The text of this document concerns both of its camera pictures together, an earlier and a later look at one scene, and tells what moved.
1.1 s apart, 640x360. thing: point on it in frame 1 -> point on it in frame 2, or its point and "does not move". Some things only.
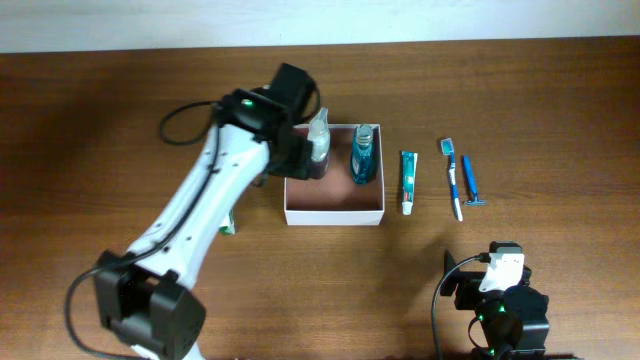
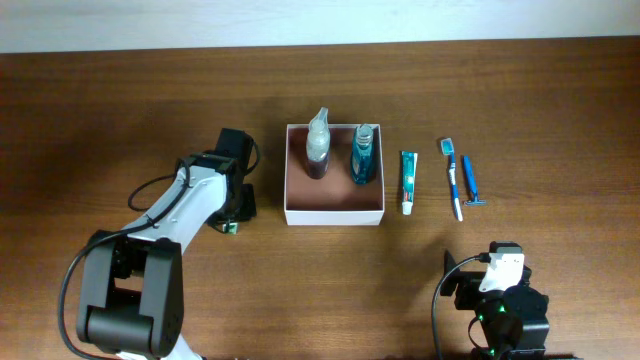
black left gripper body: x=296 y=157 -> x=245 y=203
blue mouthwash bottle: x=364 y=154 does not move
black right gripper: x=463 y=291 -> x=464 y=288
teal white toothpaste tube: x=409 y=166 does not move
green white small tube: x=228 y=227 does not move
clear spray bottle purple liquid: x=320 y=141 does not move
